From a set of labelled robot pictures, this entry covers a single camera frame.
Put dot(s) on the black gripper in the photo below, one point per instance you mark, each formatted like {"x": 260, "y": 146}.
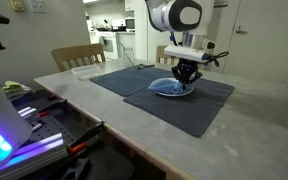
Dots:
{"x": 186, "y": 68}

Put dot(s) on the blue microfiber cloth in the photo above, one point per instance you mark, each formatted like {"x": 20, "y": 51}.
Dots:
{"x": 166, "y": 85}

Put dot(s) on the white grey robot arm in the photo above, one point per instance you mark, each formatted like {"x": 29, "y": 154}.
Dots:
{"x": 192, "y": 18}

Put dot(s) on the white round plate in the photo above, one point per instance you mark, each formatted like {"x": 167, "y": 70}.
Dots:
{"x": 188, "y": 90}

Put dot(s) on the yellow green cloth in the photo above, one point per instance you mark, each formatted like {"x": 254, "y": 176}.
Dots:
{"x": 12, "y": 86}

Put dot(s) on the dark blue placemat right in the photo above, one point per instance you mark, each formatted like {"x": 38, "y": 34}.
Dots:
{"x": 192, "y": 113}

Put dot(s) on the dark blue placemat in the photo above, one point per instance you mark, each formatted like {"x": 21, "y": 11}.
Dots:
{"x": 128, "y": 81}
{"x": 192, "y": 113}

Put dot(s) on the small dark utensil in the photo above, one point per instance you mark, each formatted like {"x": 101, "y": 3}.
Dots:
{"x": 144, "y": 66}

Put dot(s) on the dark blue placemat left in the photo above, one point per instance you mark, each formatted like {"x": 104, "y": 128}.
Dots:
{"x": 128, "y": 81}

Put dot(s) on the white microwave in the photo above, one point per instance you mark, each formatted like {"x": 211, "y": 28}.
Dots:
{"x": 130, "y": 23}

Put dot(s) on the white kitchen stove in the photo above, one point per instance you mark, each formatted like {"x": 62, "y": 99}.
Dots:
{"x": 109, "y": 42}

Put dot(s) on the clear plastic container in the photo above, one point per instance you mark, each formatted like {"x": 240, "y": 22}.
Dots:
{"x": 85, "y": 72}

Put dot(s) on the wooden chair near left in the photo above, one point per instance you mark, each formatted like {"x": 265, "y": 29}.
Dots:
{"x": 76, "y": 56}

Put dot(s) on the orange black clamp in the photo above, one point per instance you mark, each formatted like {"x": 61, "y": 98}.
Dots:
{"x": 80, "y": 143}

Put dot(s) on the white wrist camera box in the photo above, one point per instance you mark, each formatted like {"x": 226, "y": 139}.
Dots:
{"x": 186, "y": 53}

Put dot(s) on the silver door handle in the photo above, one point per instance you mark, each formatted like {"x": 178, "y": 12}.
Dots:
{"x": 239, "y": 30}

